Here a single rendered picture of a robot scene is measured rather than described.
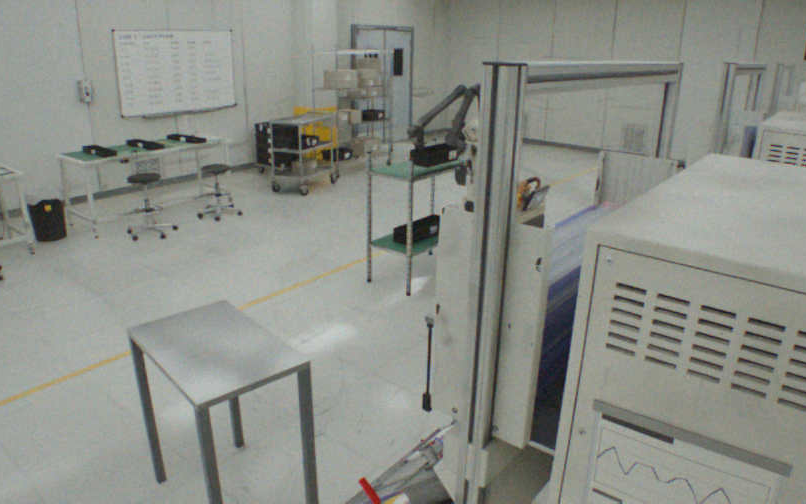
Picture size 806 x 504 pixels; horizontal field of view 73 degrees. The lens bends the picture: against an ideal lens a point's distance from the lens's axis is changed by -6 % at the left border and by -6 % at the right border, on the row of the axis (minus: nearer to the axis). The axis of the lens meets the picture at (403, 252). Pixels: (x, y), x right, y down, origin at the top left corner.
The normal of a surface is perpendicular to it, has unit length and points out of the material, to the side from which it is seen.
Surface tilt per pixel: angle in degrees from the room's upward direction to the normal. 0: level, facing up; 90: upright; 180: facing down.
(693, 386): 90
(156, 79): 90
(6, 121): 90
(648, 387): 90
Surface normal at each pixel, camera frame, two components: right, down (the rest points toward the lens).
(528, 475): 0.57, -0.50
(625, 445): -0.65, 0.22
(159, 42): 0.78, 0.22
